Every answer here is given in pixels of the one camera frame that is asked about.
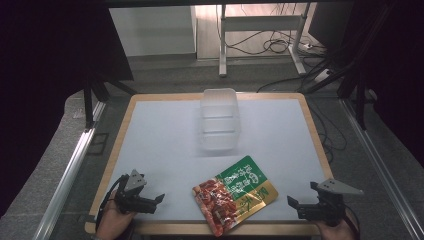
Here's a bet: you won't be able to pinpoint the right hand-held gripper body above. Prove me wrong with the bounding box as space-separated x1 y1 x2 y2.
296 177 365 228

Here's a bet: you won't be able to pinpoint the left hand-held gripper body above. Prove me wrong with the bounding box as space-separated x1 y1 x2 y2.
114 169 158 215

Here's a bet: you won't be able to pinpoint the green and red food packet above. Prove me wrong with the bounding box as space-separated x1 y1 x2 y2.
192 155 280 238

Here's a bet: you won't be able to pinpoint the clear plastic container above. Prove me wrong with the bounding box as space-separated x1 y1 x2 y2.
199 87 242 157

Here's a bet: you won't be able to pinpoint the person's right hand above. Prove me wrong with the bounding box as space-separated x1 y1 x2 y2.
315 215 360 240

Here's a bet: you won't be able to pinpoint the person's left hand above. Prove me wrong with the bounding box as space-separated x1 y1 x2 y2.
95 199 136 240

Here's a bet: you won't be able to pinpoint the black metal stand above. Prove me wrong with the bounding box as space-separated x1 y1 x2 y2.
304 39 378 132
82 71 138 132

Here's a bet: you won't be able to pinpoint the white power strip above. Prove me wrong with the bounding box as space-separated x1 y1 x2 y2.
313 68 332 84

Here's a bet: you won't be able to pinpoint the black curtain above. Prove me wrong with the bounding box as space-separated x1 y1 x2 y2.
308 0 424 168
0 0 135 218

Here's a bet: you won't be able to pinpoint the white panel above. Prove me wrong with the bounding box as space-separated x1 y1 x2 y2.
109 5 198 58

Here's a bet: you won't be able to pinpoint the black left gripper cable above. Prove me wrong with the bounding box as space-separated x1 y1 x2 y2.
95 174 130 233

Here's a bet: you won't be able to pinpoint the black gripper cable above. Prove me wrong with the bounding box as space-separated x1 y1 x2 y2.
343 203 362 236
95 174 130 233

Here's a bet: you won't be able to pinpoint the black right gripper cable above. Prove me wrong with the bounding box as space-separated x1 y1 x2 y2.
343 203 362 236

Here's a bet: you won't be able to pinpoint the black cable beside table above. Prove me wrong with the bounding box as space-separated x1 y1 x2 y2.
309 101 348 165

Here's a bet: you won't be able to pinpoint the aluminium rail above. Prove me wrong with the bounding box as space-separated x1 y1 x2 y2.
339 98 424 239
32 101 107 240

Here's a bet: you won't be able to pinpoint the black floor cables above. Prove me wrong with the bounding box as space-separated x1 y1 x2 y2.
225 29 334 94

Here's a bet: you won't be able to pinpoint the white metal desk frame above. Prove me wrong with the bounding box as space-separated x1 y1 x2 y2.
217 3 308 78

